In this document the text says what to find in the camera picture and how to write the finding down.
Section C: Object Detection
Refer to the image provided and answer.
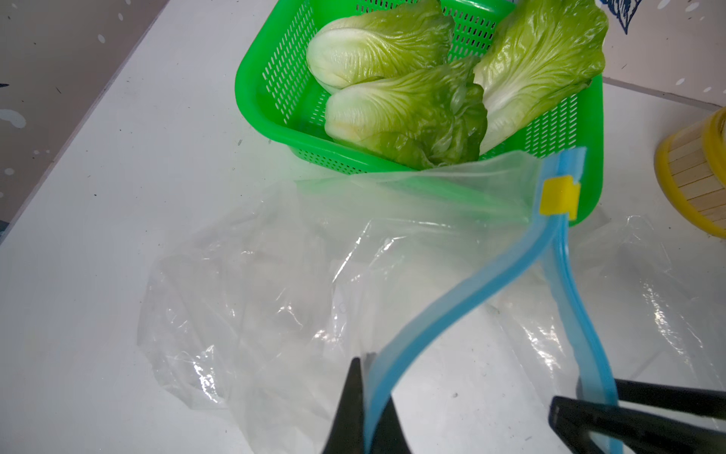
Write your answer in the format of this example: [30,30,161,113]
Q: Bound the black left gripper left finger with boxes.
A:
[321,358,365,454]

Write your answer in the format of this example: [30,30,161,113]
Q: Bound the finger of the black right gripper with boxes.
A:
[575,377,726,422]
[548,396,725,453]

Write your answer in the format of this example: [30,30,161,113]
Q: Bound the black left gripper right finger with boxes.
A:
[371,397,411,454]

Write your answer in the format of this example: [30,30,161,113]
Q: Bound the clear zipper bag blue zip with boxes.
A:
[138,149,725,453]

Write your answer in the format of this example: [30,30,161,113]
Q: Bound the yellow zipper slider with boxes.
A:
[539,175,582,221]

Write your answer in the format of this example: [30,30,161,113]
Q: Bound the chinese cabbage front dark leaves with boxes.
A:
[324,56,488,170]

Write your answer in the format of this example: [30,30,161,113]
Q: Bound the chinese cabbage light green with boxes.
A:
[474,0,609,154]

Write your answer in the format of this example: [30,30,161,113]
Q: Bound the bamboo steamer yellow bands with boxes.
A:
[654,109,725,238]

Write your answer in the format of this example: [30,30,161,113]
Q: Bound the green plastic basket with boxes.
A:
[234,1,604,221]

